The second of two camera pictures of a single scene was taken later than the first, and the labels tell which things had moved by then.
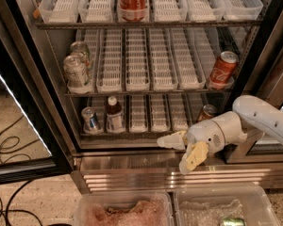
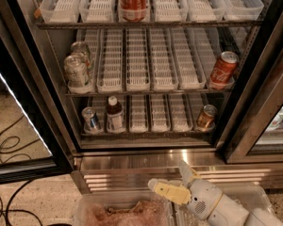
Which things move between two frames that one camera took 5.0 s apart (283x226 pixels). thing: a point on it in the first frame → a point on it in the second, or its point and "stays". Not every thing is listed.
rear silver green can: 80,48 stays
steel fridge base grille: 156,171 stays
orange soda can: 208,111 stays
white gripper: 206,133 → 202,196
